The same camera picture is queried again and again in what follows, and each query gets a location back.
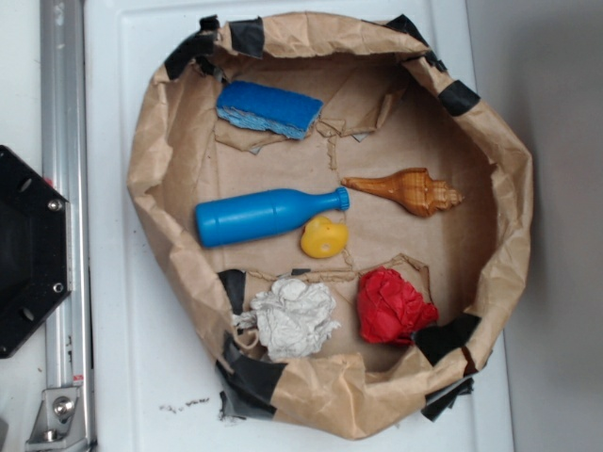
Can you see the blue sponge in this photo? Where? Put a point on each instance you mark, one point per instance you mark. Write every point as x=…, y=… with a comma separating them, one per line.
x=257, y=107

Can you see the yellow rubber duck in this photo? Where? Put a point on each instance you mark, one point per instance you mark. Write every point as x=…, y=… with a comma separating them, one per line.
x=322, y=238

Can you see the brown paper bin liner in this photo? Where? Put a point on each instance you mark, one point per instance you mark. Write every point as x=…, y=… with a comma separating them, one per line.
x=389, y=104

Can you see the blue plastic bottle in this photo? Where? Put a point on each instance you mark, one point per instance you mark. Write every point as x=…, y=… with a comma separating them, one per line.
x=262, y=214

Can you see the crumpled white paper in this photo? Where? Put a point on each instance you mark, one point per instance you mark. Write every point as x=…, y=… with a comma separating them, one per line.
x=293, y=319

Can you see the brown conch shell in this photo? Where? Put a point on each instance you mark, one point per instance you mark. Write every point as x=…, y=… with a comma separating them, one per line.
x=414, y=189

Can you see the crumpled red paper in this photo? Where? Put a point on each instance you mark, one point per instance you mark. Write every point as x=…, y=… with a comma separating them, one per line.
x=390, y=309

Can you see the aluminium frame rail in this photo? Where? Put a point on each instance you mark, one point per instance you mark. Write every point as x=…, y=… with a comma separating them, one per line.
x=68, y=342

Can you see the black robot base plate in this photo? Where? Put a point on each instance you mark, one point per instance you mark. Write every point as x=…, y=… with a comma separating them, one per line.
x=34, y=251

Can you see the metal corner bracket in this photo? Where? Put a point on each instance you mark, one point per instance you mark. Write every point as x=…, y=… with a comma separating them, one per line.
x=60, y=422

